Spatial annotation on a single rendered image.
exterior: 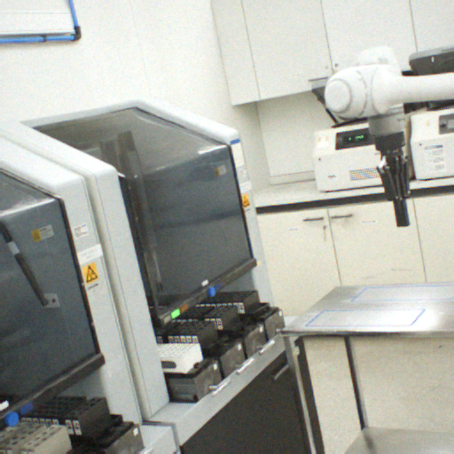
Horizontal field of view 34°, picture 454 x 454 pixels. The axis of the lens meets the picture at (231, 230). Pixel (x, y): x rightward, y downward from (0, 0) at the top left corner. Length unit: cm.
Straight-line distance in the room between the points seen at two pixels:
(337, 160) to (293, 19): 92
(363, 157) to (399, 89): 261
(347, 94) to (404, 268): 277
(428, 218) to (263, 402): 202
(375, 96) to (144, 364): 98
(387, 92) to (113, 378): 100
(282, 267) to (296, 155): 88
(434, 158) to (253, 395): 212
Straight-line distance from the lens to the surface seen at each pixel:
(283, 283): 467
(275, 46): 473
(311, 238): 449
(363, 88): 167
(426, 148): 417
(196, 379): 217
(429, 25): 441
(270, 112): 516
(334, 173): 436
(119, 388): 204
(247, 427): 243
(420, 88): 168
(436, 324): 221
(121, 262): 205
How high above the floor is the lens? 156
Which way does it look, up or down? 10 degrees down
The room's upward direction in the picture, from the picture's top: 12 degrees counter-clockwise
